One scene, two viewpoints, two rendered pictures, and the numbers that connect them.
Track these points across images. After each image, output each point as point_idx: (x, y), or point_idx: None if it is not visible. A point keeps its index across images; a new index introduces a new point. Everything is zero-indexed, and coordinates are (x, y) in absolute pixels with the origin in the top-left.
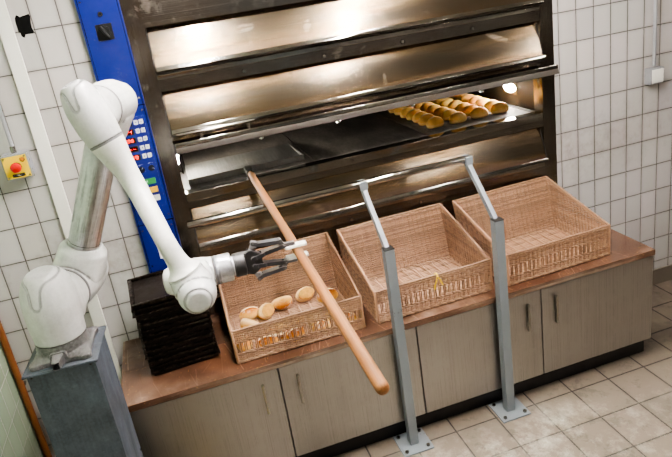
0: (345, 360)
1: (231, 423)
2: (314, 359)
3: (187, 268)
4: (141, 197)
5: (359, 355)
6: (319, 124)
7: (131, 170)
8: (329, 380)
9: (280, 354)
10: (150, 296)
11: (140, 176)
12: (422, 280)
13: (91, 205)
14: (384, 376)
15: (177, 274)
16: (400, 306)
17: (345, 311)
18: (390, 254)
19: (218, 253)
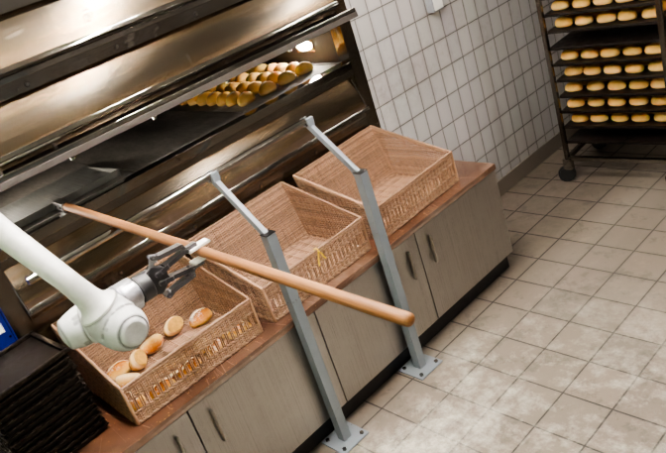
0: (255, 375)
1: None
2: (223, 386)
3: (105, 300)
4: (14, 237)
5: (362, 303)
6: (138, 124)
7: None
8: (245, 403)
9: (183, 395)
10: (2, 387)
11: (1, 214)
12: (304, 260)
13: None
14: (297, 377)
15: (95, 311)
16: (296, 292)
17: (238, 320)
18: (273, 238)
19: (55, 314)
